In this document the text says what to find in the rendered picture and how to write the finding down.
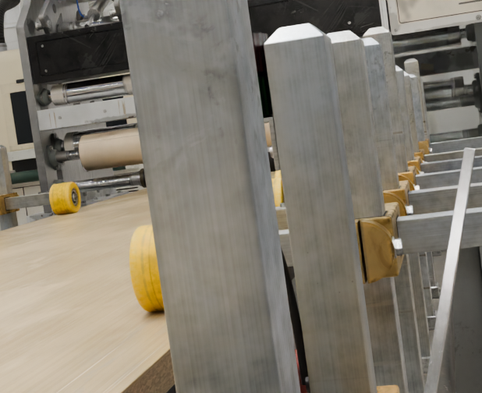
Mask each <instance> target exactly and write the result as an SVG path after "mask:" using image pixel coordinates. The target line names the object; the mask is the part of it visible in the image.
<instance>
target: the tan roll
mask: <svg viewBox="0 0 482 393"><path fill-rule="evenodd" d="M264 128H265V134H266V141H267V146H268V147H270V146H271V145H272V144H271V134H270V127H269V122H268V123H265V124H264ZM55 157H56V161H57V162H61V161H71V160H78V159H80V160H81V163H82V165H83V167H84V168H85V169H86V170H88V171H93V170H98V169H105V168H116V167H122V166H128V165H139V164H143V159H142V154H141V148H140V138H139V132H138V128H132V129H122V130H116V131H111V132H105V133H95V134H89V135H83V136H81V138H80V142H79V149H75V150H65V151H59V152H56V154H55Z"/></svg>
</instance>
